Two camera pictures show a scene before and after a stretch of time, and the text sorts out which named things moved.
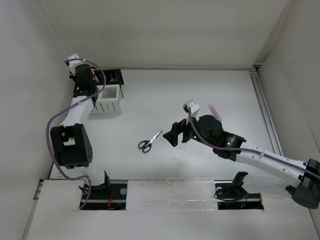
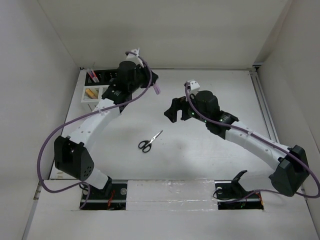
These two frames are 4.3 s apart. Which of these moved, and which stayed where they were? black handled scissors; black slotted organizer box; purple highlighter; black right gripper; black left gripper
Moved: black left gripper; black right gripper; purple highlighter
Stayed: black handled scissors; black slotted organizer box
